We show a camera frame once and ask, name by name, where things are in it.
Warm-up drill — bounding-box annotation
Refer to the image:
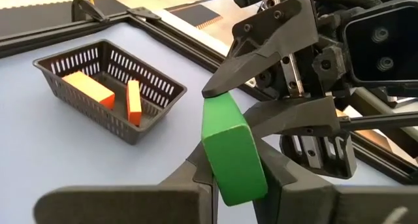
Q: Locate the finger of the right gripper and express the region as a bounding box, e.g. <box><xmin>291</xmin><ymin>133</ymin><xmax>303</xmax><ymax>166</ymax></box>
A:
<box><xmin>201</xmin><ymin>0</ymin><xmax>320</xmax><ymax>99</ymax></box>
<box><xmin>243</xmin><ymin>95</ymin><xmax>342</xmax><ymax>139</ymax></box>

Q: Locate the green block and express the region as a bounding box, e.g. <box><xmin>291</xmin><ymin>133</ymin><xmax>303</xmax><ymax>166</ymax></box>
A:
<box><xmin>201</xmin><ymin>91</ymin><xmax>269</xmax><ymax>207</ymax></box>

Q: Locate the orange rectangular block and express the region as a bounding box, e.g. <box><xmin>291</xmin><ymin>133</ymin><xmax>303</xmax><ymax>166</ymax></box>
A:
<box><xmin>61</xmin><ymin>71</ymin><xmax>116</xmax><ymax>110</ymax></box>

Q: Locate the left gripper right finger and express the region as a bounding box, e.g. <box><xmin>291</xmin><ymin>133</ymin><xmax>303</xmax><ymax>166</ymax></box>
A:
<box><xmin>253</xmin><ymin>137</ymin><xmax>418</xmax><ymax>224</ymax></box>

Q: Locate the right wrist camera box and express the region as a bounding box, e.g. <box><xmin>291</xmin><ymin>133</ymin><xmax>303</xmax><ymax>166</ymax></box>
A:
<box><xmin>342</xmin><ymin>3</ymin><xmax>418</xmax><ymax>88</ymax></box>

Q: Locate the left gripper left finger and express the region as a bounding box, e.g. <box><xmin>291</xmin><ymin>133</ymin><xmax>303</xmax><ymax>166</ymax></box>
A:
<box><xmin>32</xmin><ymin>142</ymin><xmax>219</xmax><ymax>224</ymax></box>

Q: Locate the black plastic basket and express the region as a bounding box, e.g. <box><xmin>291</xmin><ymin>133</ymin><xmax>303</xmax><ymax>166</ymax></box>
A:
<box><xmin>32</xmin><ymin>39</ymin><xmax>188</xmax><ymax>146</ymax></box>

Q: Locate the black striped floor mat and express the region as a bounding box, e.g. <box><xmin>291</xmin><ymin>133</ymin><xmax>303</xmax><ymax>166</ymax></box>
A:
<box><xmin>169</xmin><ymin>4</ymin><xmax>223</xmax><ymax>30</ymax></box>

